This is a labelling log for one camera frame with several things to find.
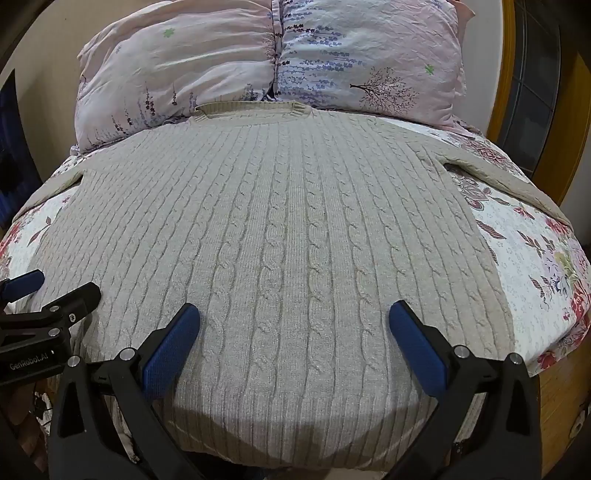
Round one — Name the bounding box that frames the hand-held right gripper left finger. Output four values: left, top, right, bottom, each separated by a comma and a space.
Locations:
51, 302, 206, 480

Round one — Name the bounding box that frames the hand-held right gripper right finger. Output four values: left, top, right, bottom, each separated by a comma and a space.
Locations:
388, 300, 541, 480

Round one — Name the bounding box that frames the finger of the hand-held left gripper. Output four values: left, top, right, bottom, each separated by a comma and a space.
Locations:
0, 282, 102, 334
0, 270, 46, 305

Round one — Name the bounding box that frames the beige cable knit sweater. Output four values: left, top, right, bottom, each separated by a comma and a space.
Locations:
11, 100, 571, 474

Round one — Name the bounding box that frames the floral bedsheet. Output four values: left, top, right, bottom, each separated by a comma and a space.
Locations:
0, 117, 591, 480

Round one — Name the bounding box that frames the dark blue curtain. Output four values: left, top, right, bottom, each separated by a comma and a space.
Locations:
0, 69, 43, 206

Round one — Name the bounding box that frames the beige lavender print pillow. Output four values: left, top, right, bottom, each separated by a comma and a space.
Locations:
76, 0, 283, 154

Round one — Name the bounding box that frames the wooden bed frame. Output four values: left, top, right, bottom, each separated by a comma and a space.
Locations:
536, 355, 591, 480

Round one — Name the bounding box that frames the yellow wooden frame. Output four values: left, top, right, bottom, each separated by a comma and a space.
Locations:
487, 0, 591, 206

